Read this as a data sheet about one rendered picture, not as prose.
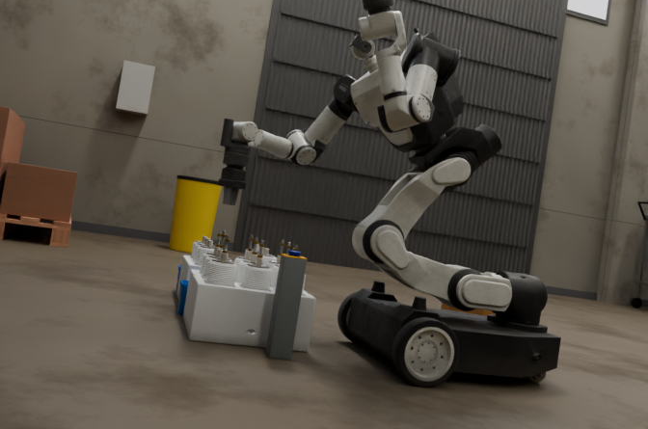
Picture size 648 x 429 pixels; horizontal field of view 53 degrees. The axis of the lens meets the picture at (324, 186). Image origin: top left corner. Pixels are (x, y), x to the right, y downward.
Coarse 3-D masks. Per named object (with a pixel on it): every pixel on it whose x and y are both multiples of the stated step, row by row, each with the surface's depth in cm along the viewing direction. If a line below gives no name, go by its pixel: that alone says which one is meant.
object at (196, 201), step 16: (176, 176) 527; (176, 192) 524; (192, 192) 516; (208, 192) 520; (176, 208) 521; (192, 208) 516; (208, 208) 521; (176, 224) 519; (192, 224) 516; (208, 224) 524; (176, 240) 518; (192, 240) 517
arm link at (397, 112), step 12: (384, 60) 181; (396, 60) 181; (384, 72) 181; (396, 72) 180; (384, 84) 180; (396, 84) 179; (384, 96) 182; (396, 96) 179; (408, 96) 180; (384, 108) 183; (396, 108) 179; (408, 108) 179; (384, 120) 183; (396, 120) 181; (408, 120) 180
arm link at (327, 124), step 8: (328, 112) 238; (320, 120) 240; (328, 120) 238; (336, 120) 238; (312, 128) 242; (320, 128) 240; (328, 128) 239; (336, 128) 240; (288, 136) 246; (312, 136) 241; (320, 136) 240; (328, 136) 241; (312, 144) 240; (320, 144) 241; (304, 152) 238; (312, 152) 240; (320, 152) 242; (304, 160) 241; (312, 160) 242
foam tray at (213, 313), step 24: (192, 288) 224; (216, 288) 208; (240, 288) 211; (192, 312) 210; (216, 312) 208; (240, 312) 210; (264, 312) 212; (312, 312) 216; (192, 336) 206; (216, 336) 208; (240, 336) 210; (264, 336) 212
